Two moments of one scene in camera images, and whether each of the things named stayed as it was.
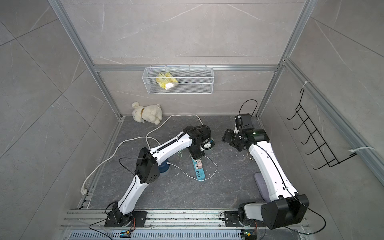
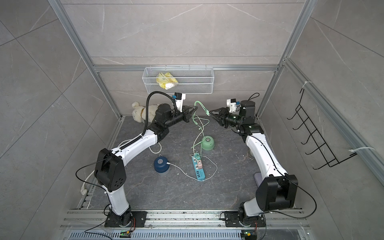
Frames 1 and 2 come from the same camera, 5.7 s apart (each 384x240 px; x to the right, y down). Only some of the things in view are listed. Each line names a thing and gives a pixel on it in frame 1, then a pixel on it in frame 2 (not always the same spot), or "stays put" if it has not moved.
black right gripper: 227,137 -> 222,117
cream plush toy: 150,113 stays put
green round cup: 208,145 stays put
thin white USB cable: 195,178 stays put
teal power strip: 199,172 stays put
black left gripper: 197,157 -> 187,115
